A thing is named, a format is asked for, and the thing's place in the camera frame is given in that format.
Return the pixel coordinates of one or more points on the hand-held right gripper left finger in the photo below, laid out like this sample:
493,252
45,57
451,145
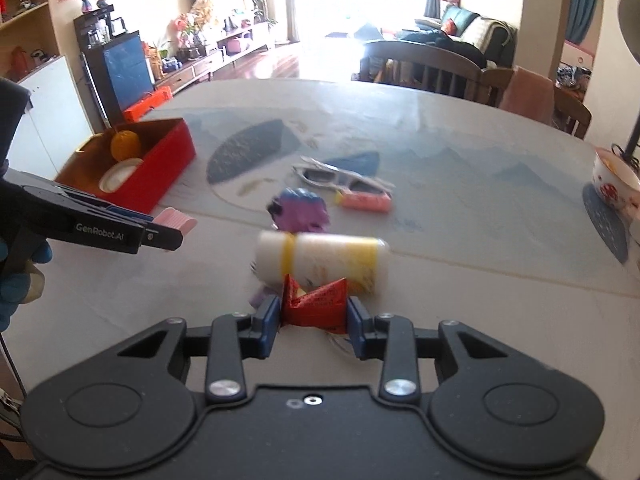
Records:
264,327

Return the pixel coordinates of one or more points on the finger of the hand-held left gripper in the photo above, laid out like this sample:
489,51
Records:
127,212
100,230

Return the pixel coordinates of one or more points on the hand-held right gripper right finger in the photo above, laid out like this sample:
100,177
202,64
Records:
358,332

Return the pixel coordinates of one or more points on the red packet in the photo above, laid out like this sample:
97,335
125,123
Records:
315,307

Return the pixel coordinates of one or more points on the red metal tin box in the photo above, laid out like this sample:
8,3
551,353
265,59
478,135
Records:
165,160

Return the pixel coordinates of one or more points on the white bottle with yellow band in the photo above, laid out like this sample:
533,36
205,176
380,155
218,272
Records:
325,255

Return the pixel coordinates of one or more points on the purple toy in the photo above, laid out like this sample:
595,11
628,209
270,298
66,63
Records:
300,210

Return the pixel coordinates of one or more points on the person's left hand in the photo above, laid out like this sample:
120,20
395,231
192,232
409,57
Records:
15,305

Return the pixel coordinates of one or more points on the beige tape roll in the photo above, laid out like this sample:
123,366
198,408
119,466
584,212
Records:
120,175

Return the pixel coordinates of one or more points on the white cabinet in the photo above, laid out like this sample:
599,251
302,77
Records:
50,110

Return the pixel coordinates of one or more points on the orange yarn ball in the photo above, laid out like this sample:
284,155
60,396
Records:
125,145

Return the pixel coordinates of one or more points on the wooden bookshelf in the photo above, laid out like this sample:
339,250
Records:
35,25

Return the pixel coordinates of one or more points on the orange red box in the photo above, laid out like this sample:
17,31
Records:
147,105

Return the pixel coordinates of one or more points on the black cabinet with blue panel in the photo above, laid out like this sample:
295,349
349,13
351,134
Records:
125,67

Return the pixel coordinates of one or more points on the pink tube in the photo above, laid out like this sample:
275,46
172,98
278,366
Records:
365,202

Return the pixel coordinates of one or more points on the white sunglasses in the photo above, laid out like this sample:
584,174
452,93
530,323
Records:
320,176

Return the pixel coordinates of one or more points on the wooden tv cabinet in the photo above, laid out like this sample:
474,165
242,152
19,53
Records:
200,65

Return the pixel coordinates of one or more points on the printed tablecloth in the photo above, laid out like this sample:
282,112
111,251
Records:
450,185

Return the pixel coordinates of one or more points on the dark wooden chair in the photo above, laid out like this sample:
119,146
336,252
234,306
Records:
425,60

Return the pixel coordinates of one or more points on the pink cloth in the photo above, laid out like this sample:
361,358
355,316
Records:
527,95

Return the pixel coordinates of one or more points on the white bowl with red print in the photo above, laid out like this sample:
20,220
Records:
615,185

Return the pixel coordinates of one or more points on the brown wooden chair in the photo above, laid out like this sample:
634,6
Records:
570,110

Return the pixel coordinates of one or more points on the dark teal sofa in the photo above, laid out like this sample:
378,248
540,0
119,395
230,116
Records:
465,35

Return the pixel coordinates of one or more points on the red cushion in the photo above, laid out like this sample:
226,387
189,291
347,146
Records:
449,26

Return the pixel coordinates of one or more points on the white knitted blanket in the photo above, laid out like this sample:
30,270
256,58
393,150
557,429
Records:
487,32

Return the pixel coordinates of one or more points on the blue curtain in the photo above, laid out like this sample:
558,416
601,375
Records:
585,0

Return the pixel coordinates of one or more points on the grey desk lamp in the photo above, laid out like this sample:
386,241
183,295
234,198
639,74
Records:
629,25

